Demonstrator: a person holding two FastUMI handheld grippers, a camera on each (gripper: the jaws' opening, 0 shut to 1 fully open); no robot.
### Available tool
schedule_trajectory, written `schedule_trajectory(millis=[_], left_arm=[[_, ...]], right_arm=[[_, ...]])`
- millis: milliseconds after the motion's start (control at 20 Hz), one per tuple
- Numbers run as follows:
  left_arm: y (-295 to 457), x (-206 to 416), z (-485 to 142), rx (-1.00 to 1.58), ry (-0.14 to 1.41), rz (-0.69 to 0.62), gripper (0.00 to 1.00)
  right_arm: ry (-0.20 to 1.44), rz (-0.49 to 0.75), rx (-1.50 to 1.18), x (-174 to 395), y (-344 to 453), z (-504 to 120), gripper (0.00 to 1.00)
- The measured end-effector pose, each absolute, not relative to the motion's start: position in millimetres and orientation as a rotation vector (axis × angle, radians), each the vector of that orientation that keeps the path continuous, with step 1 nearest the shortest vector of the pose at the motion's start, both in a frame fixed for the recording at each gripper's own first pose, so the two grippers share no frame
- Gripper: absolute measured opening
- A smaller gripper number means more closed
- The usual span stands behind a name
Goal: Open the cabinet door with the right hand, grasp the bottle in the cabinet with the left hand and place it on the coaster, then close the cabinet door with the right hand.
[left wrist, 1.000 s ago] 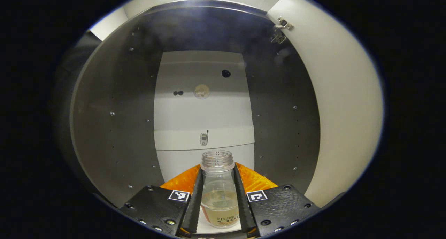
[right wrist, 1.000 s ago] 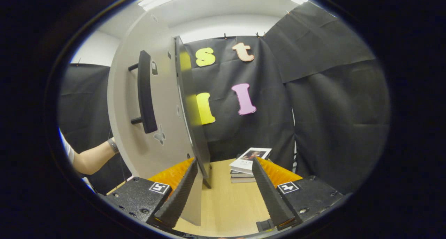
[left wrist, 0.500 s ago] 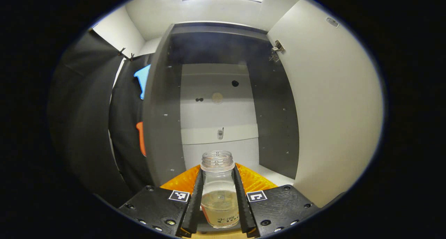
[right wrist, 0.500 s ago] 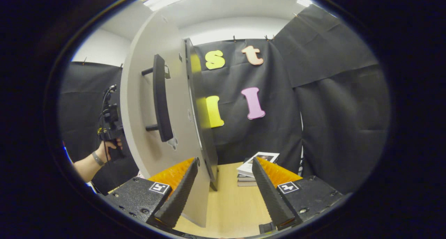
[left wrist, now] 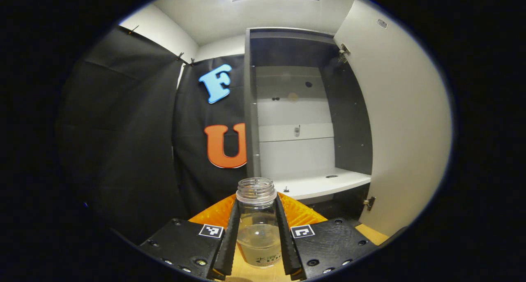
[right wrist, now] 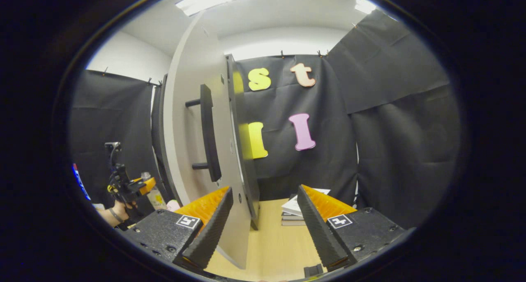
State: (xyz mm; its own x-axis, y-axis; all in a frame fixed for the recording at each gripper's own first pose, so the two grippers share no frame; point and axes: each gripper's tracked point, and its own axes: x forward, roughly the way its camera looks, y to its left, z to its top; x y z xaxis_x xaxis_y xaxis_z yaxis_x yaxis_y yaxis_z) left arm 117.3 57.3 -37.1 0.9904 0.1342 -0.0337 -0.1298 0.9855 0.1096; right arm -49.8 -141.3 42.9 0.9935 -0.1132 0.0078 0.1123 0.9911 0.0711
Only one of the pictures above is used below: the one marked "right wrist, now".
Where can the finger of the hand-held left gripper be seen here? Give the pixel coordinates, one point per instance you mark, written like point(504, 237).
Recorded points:
point(146, 185)

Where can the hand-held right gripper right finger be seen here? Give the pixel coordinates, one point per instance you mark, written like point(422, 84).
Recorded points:
point(318, 232)

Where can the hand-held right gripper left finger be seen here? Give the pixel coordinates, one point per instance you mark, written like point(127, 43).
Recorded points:
point(211, 228)

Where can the clear plastic bottle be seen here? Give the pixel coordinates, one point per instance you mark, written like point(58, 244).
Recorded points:
point(156, 199)

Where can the light grey cabinet door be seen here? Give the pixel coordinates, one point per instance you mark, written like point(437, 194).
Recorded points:
point(185, 130)

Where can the dark grey cabinet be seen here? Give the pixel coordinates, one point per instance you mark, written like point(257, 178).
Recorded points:
point(248, 171)

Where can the white book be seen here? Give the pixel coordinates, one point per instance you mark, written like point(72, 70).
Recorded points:
point(292, 206)

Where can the blue and red strip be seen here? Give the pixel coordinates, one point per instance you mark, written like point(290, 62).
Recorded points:
point(81, 181)

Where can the black backdrop cloth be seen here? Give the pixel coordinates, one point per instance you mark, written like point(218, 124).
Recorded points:
point(390, 130)

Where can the small ceiling light panel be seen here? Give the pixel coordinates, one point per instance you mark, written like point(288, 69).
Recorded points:
point(365, 5)

